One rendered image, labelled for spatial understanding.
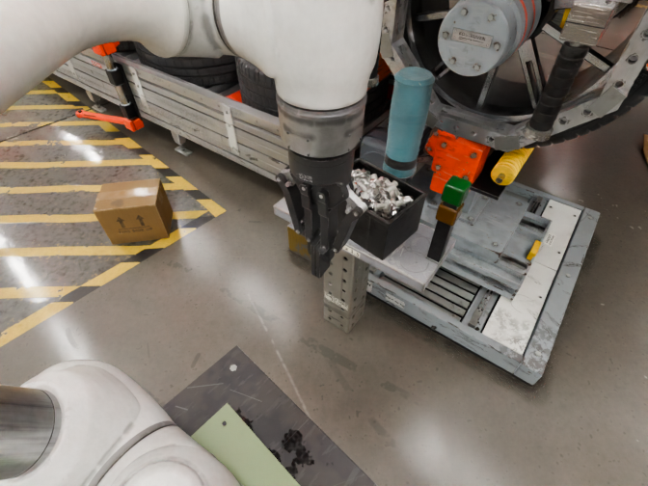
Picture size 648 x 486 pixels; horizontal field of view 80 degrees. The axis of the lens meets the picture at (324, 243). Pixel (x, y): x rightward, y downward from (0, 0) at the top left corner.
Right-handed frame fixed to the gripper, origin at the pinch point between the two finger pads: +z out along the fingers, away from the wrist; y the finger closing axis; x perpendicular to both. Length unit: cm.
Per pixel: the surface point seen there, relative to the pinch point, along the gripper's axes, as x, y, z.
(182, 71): 83, -132, 37
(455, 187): 28.3, 10.9, 1.5
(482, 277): 59, 23, 55
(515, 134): 59, 15, 5
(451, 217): 27.8, 12.1, 8.0
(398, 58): 60, -17, -4
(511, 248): 75, 27, 54
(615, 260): 107, 63, 68
